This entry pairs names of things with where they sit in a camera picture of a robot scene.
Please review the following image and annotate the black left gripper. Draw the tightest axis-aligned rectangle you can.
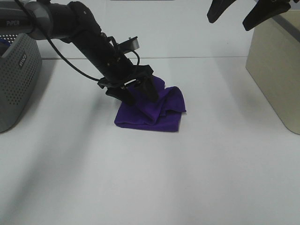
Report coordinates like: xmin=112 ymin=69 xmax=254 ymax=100
xmin=97 ymin=35 xmax=158 ymax=105

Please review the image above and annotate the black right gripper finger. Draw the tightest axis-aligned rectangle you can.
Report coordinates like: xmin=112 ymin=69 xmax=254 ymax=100
xmin=242 ymin=0 xmax=291 ymax=30
xmin=207 ymin=0 xmax=235 ymax=23

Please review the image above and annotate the purple towel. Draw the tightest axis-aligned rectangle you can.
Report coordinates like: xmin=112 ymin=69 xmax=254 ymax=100
xmin=114 ymin=76 xmax=186 ymax=132

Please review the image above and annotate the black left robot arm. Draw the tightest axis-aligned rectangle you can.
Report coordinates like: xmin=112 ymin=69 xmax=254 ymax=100
xmin=0 ymin=0 xmax=159 ymax=105

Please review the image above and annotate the beige storage bin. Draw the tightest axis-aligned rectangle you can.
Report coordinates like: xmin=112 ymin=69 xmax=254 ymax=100
xmin=246 ymin=10 xmax=300 ymax=134

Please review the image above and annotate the grey perforated plastic basket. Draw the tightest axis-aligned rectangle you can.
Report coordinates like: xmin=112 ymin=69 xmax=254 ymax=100
xmin=0 ymin=34 xmax=42 ymax=132

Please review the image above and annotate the dark cloth in basket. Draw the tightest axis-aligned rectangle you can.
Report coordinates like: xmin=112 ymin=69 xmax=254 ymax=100
xmin=0 ymin=38 xmax=11 ymax=57

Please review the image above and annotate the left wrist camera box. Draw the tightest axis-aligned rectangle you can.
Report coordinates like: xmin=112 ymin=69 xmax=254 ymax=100
xmin=118 ymin=36 xmax=140 ymax=54

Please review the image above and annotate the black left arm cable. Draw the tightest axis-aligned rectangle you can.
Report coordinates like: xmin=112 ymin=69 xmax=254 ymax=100
xmin=14 ymin=0 xmax=105 ymax=82

